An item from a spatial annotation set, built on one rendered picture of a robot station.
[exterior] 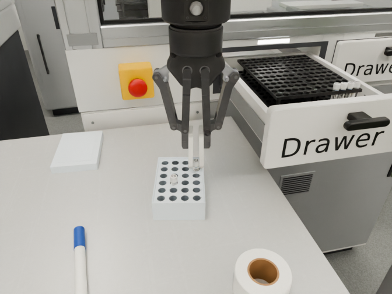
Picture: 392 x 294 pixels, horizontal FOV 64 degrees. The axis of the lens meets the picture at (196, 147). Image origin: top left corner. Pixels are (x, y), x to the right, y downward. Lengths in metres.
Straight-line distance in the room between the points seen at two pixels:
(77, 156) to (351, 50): 0.69
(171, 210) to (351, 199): 0.88
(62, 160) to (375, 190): 1.06
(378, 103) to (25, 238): 0.59
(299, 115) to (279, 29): 0.34
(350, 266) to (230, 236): 1.08
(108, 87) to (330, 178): 0.77
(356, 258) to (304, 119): 1.13
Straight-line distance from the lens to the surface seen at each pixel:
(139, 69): 0.70
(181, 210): 0.51
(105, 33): 0.72
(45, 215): 0.59
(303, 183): 1.10
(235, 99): 0.69
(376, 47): 0.95
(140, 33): 0.72
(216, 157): 0.66
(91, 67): 0.75
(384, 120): 0.56
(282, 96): 0.60
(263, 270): 0.45
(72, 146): 0.71
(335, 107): 0.54
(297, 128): 0.52
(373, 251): 1.65
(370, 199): 1.34
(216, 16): 0.42
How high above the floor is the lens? 1.14
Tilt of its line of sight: 33 degrees down
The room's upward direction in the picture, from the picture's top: straight up
